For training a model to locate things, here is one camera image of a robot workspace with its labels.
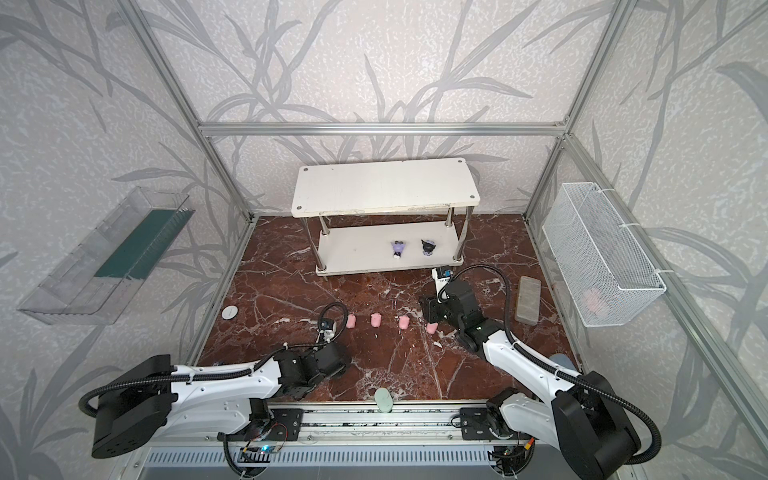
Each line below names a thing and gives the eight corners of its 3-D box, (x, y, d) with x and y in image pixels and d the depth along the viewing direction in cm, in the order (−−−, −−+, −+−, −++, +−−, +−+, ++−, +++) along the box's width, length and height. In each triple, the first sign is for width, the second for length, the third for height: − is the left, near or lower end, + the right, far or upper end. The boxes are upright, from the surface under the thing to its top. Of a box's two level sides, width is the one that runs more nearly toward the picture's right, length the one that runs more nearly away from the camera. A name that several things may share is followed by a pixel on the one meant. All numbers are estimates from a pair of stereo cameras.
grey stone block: (514, 321, 94) (518, 316, 91) (519, 280, 104) (523, 274, 101) (534, 328, 93) (538, 322, 90) (538, 285, 103) (542, 279, 100)
